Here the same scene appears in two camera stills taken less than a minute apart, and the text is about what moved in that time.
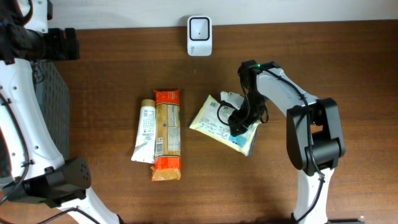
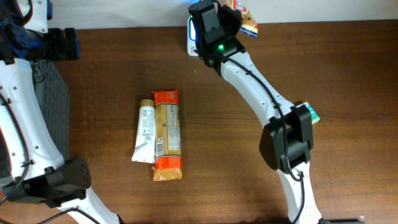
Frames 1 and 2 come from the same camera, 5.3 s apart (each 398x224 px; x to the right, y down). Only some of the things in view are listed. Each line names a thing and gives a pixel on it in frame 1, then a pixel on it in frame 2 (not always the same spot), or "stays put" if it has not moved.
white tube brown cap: (144, 151) stays put
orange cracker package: (167, 162) stays put
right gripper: (245, 121) -> (234, 18)
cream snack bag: (206, 121) -> (249, 25)
